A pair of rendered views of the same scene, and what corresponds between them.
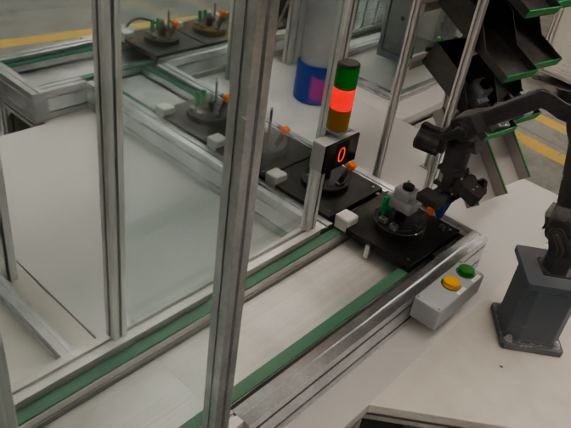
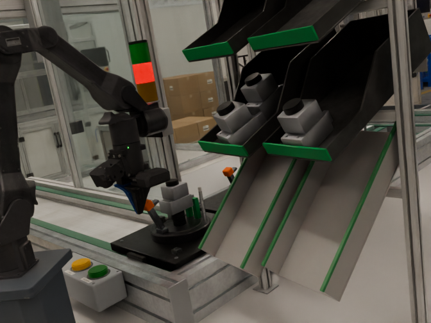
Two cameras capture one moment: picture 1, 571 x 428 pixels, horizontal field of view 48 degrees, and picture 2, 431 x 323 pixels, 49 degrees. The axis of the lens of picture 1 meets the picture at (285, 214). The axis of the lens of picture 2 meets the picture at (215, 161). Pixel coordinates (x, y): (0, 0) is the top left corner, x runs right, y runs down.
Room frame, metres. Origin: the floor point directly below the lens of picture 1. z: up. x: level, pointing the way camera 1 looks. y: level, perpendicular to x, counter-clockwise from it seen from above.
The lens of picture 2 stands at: (1.67, -1.29, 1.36)
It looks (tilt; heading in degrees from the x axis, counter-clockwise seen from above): 13 degrees down; 99
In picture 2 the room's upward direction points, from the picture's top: 10 degrees counter-clockwise
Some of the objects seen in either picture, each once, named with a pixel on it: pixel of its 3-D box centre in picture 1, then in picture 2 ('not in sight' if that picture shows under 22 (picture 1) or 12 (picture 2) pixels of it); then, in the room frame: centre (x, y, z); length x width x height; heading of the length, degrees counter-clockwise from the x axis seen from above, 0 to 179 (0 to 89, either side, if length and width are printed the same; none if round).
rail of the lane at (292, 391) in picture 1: (379, 320); (70, 257); (1.09, -0.25, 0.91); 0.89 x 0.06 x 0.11; 142
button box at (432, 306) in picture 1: (447, 293); (84, 279); (1.20, -0.41, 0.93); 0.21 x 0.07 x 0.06; 142
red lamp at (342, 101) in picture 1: (342, 97); (143, 72); (1.32, -0.08, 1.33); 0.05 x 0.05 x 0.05
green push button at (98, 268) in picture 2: (466, 272); (98, 273); (1.25, -0.45, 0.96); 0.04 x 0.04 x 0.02
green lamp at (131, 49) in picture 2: (347, 76); (140, 53); (1.32, -0.08, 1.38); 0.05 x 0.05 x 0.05
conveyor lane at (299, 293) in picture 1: (313, 285); (123, 231); (1.17, -0.09, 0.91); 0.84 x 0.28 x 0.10; 142
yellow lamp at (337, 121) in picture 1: (338, 117); (147, 91); (1.32, -0.08, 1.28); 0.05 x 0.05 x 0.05
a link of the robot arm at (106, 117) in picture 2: (459, 149); (122, 125); (1.34, -0.37, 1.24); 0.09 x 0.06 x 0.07; 59
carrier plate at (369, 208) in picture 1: (397, 228); (182, 235); (1.40, -0.29, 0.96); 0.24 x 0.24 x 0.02; 52
